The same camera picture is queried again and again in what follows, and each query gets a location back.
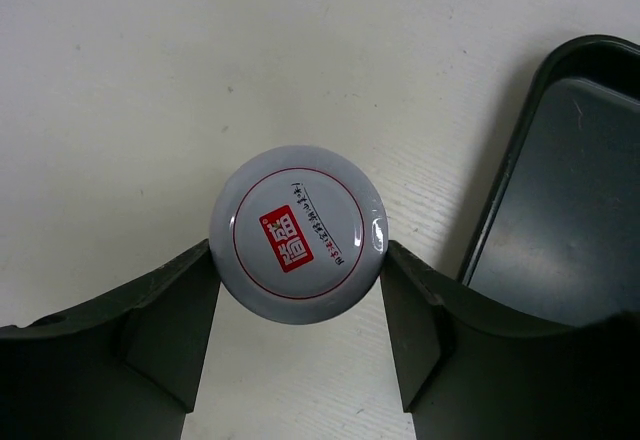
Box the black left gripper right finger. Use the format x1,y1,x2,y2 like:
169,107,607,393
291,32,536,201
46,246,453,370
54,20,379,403
380,241,639,439

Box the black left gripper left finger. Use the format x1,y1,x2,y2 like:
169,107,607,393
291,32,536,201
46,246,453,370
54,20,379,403
1,241,220,439

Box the white-lid orange-label sauce jar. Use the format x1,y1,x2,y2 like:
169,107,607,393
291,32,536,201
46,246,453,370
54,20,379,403
209,145,389,325

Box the dark green plastic tray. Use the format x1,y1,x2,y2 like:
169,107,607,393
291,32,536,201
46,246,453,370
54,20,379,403
458,35,639,326

